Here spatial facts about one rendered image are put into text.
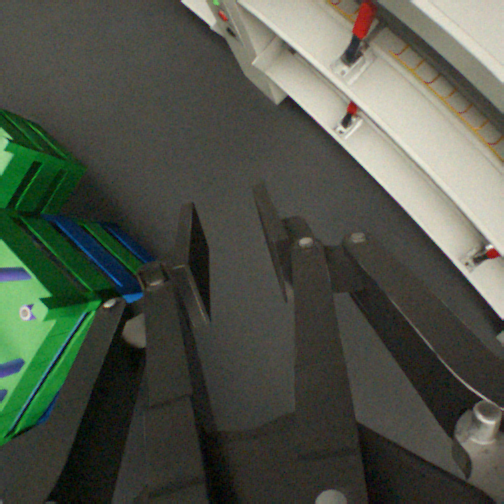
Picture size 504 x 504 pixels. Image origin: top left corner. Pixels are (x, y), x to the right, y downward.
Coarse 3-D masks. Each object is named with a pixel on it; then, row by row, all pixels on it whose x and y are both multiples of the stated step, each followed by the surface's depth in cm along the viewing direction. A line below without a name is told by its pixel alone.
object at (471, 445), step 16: (464, 416) 8; (480, 416) 7; (496, 416) 7; (464, 432) 8; (480, 432) 7; (496, 432) 7; (464, 448) 7; (480, 448) 7; (496, 448) 7; (464, 464) 7; (480, 464) 7; (496, 464) 7; (480, 480) 7; (496, 480) 6; (496, 496) 6
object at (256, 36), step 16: (208, 0) 49; (224, 0) 44; (240, 16) 45; (224, 32) 59; (240, 32) 51; (256, 32) 50; (272, 32) 52; (240, 48) 59; (256, 48) 53; (240, 64) 70; (256, 80) 71; (272, 80) 65; (272, 96) 71
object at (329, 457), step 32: (320, 256) 14; (320, 288) 12; (320, 320) 11; (320, 352) 10; (320, 384) 8; (320, 416) 8; (352, 416) 7; (320, 448) 7; (352, 448) 7; (320, 480) 6; (352, 480) 6
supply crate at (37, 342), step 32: (0, 224) 47; (0, 256) 50; (32, 256) 46; (0, 288) 50; (32, 288) 49; (64, 288) 46; (0, 320) 50; (32, 320) 49; (64, 320) 44; (0, 352) 50; (32, 352) 43; (0, 384) 50; (32, 384) 48; (0, 416) 45
